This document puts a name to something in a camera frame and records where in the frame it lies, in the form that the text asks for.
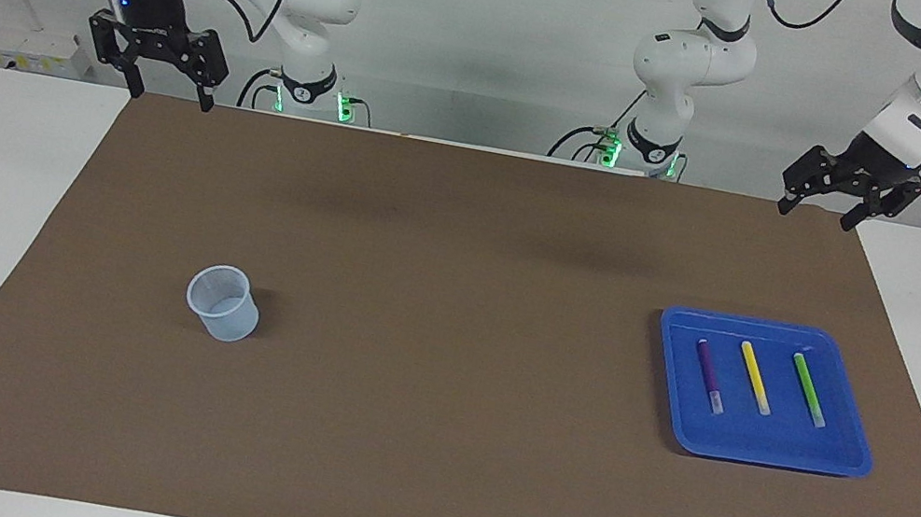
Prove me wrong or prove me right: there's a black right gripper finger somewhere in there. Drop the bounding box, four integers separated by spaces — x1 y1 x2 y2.
77 8 159 101
163 22 237 116

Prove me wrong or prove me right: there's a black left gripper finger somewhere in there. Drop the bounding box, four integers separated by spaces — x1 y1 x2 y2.
838 164 921 246
774 140 855 226

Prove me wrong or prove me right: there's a green pen with white cap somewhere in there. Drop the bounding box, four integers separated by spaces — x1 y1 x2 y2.
780 351 839 431

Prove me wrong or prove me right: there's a yellow pen with white cap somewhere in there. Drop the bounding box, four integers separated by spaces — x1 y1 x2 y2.
729 340 784 418

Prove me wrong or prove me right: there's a purple pen with white cap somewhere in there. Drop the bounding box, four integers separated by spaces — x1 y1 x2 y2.
685 338 736 416

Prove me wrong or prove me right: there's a blue plastic tray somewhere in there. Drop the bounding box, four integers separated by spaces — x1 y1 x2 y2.
638 301 895 487

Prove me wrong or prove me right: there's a clear plastic cup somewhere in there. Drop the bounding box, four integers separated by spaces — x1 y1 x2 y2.
179 258 269 348

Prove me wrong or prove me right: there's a brown table mat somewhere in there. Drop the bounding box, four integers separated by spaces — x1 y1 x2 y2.
0 62 921 517

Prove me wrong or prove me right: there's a black base cable bundle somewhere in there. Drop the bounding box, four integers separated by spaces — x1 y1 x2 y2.
547 76 645 174
236 64 378 130

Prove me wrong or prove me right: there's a white wall box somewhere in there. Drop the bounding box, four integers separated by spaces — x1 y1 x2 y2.
0 21 102 86

